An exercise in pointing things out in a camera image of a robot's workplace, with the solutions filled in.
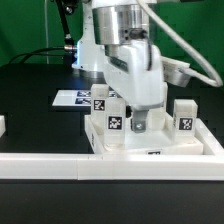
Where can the white sheet with markers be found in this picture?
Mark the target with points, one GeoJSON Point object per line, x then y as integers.
{"type": "Point", "coordinates": [72, 98]}

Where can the white U-shaped obstacle fence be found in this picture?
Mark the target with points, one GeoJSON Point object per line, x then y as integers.
{"type": "Point", "coordinates": [101, 165]}

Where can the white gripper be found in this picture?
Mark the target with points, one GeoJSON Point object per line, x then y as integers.
{"type": "Point", "coordinates": [135, 72]}

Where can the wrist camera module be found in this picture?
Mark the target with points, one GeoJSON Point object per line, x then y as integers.
{"type": "Point", "coordinates": [173, 72]}

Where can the white square table top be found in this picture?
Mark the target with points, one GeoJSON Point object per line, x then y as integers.
{"type": "Point", "coordinates": [153, 141]}

